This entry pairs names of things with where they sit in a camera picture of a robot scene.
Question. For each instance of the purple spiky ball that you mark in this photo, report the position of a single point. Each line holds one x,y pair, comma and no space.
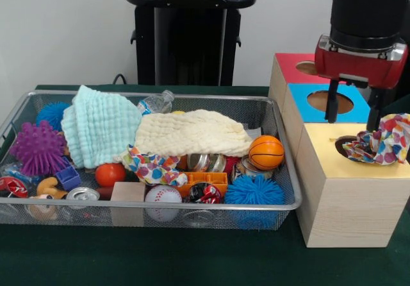
38,148

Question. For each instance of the white toy baseball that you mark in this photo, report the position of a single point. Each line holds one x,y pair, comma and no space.
163,194

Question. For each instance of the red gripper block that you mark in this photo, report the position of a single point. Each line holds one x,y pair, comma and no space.
352,68

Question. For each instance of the orange toy basketball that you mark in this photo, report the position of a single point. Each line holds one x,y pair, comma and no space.
266,153

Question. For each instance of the orange-red ball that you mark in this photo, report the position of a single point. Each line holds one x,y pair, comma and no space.
110,174

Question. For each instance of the dark green tablecloth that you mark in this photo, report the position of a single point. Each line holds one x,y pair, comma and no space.
192,260

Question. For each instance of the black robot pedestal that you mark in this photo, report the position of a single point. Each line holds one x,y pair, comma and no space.
192,42

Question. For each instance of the mint green cloth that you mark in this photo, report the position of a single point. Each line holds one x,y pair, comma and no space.
96,122

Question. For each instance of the silver mesh bin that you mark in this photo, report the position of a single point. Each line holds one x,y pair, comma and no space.
80,220

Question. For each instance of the cream cloth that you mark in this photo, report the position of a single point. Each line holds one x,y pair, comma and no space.
192,132

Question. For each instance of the wooden three-hole sorting box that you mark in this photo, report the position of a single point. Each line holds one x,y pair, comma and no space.
346,209

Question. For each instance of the polka-dot paper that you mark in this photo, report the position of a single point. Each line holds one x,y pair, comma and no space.
150,167
389,141

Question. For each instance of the plain wooden block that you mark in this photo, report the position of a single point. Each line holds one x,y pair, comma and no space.
128,191

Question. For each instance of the blue fuzzy ball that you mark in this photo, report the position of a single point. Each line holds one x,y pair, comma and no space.
51,114
254,191

